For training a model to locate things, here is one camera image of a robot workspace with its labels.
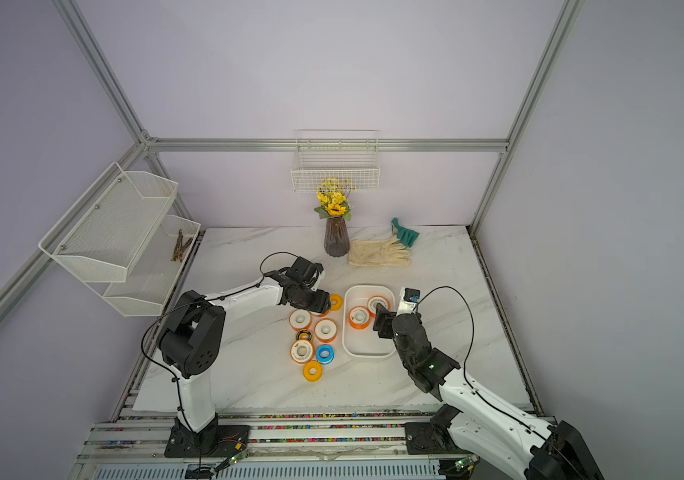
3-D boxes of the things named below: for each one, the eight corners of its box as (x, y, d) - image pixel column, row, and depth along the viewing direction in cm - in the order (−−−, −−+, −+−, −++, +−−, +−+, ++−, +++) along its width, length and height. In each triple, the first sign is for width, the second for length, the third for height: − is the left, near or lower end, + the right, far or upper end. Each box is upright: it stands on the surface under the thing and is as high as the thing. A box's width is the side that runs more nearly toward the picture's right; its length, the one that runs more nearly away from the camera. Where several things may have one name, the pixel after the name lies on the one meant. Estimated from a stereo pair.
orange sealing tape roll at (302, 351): (291, 364, 88) (288, 359, 85) (293, 344, 92) (291, 339, 89) (313, 364, 88) (312, 359, 85) (315, 344, 92) (314, 339, 89)
